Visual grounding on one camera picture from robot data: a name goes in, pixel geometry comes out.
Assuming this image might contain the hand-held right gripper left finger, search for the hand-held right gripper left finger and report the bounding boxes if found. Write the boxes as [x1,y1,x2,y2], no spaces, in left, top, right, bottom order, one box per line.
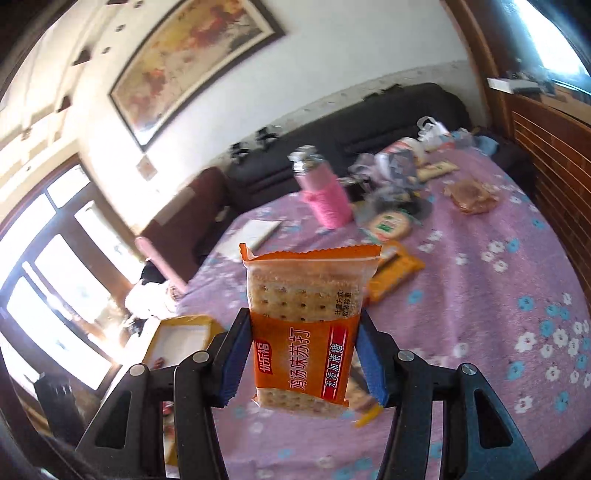
[76,307,254,480]

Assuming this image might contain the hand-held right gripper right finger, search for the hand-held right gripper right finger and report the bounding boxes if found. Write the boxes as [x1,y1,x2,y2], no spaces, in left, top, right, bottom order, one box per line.
[355,308,541,480]

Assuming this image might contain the orange soda cracker packet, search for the orange soda cracker packet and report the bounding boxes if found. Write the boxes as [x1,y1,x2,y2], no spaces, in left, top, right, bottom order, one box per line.
[238,242,384,420]

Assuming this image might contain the yellow cardboard box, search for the yellow cardboard box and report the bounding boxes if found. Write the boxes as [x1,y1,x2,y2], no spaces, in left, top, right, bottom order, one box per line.
[141,314,228,370]

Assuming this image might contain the yellow-edged cracker packet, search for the yellow-edged cracker packet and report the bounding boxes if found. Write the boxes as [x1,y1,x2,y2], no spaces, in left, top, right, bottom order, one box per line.
[344,364,385,429]

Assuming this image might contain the flat orange snack packet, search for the flat orange snack packet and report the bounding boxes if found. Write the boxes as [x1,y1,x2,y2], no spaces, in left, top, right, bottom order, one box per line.
[365,242,426,305]

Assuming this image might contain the white notebook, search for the white notebook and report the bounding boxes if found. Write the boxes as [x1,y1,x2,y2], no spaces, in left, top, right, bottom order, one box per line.
[217,219,283,259]

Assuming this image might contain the purple floral tablecloth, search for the purple floral tablecloth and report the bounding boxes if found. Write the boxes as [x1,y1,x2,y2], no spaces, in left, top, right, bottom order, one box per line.
[175,148,591,480]

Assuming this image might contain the round rice cracker packet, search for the round rice cracker packet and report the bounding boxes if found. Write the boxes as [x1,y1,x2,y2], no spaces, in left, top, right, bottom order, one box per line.
[360,210,416,245]

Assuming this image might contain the brown chair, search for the brown chair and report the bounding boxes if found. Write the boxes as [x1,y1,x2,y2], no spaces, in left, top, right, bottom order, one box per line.
[135,166,232,296]

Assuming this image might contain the black phone stand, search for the black phone stand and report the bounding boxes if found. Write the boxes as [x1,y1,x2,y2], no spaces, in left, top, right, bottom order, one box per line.
[369,152,434,222]

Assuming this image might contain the pink knitted-sleeve flask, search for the pink knitted-sleeve flask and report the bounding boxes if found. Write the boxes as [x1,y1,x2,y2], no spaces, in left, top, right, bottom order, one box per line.
[287,144,355,230]

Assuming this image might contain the brown snack packet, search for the brown snack packet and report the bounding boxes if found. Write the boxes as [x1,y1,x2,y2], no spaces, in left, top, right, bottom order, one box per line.
[444,179,500,215]

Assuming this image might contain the long cream snack packet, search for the long cream snack packet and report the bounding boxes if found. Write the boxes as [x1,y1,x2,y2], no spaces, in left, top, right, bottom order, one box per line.
[416,160,460,182]

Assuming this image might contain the black sofa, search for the black sofa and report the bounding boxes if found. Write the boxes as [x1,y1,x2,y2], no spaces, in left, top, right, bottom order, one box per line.
[226,83,474,217]

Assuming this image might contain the white plastic bag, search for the white plastic bag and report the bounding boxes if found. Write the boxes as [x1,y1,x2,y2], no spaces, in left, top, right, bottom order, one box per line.
[418,116,451,141]

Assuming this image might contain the blue cloth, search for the blue cloth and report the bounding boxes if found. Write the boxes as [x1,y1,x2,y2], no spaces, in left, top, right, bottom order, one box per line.
[450,129,499,155]

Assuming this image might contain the wooden partition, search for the wooden partition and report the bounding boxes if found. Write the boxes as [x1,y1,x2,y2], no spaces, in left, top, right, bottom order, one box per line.
[443,0,591,296]

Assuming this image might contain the framed painting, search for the framed painting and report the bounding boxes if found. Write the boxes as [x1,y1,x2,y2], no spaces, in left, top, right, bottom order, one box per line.
[108,0,287,153]

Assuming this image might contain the white box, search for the white box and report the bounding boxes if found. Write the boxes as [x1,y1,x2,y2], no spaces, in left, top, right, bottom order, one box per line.
[487,76,541,93]

